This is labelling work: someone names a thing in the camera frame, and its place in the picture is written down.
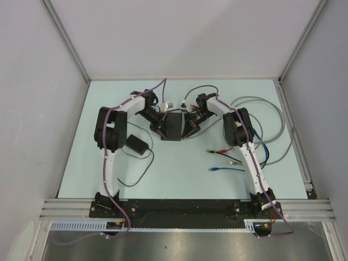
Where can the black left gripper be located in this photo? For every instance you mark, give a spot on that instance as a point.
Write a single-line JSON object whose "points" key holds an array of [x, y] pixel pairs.
{"points": [[161, 125]]}

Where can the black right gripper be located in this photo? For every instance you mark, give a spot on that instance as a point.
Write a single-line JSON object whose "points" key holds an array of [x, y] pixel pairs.
{"points": [[191, 126]]}

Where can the black network switch box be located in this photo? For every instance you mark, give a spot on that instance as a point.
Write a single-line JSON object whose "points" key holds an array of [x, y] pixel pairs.
{"points": [[174, 127]]}

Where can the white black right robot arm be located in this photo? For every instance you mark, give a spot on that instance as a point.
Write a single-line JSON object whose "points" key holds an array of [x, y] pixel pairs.
{"points": [[238, 133]]}

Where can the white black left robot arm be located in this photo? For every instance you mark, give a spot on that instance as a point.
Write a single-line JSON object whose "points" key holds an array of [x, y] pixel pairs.
{"points": [[111, 135]]}

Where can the black power adapter brick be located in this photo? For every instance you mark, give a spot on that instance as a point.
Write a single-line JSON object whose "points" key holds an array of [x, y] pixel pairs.
{"points": [[136, 144]]}

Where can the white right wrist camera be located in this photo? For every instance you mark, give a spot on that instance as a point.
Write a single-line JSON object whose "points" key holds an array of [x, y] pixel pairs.
{"points": [[185, 107]]}

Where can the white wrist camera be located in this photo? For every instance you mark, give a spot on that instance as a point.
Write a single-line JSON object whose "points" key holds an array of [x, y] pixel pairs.
{"points": [[165, 106], [185, 107]]}

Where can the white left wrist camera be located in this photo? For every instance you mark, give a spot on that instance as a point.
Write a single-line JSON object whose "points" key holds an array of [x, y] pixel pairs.
{"points": [[165, 106]]}

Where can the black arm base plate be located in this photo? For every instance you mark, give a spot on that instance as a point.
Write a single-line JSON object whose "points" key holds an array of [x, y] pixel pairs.
{"points": [[193, 212]]}

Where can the grey slotted cable duct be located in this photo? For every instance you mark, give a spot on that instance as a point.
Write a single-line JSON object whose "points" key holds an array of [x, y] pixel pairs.
{"points": [[115, 226]]}

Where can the aluminium front frame rail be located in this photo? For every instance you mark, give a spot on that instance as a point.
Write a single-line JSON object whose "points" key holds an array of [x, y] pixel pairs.
{"points": [[291, 210]]}

